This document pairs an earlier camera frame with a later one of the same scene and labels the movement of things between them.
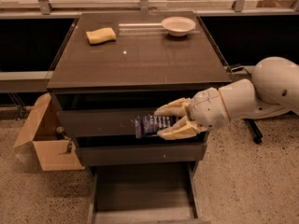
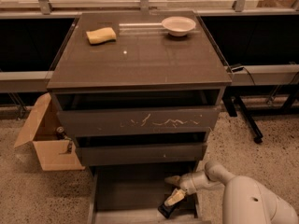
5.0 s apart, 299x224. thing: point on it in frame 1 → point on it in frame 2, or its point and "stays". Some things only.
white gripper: (207, 108) → (188, 183)
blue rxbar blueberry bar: (149, 125) → (167, 211)
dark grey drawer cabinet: (115, 65) stays
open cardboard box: (41, 131) stays
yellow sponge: (101, 35) stays
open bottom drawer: (148, 193) stays
